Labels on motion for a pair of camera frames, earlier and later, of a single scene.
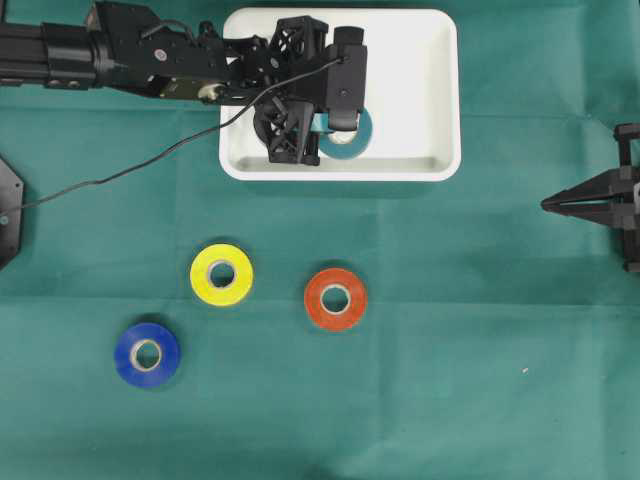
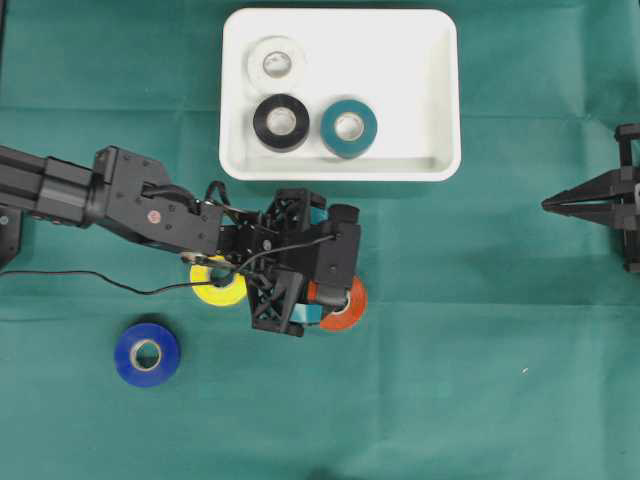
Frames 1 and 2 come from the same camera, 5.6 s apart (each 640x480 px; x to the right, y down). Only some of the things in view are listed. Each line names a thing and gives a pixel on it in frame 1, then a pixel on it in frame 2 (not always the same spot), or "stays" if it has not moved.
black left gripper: x=297 y=77 -> x=278 y=288
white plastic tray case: x=413 y=99 stays
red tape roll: x=340 y=279 stays
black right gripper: x=623 y=196 stays
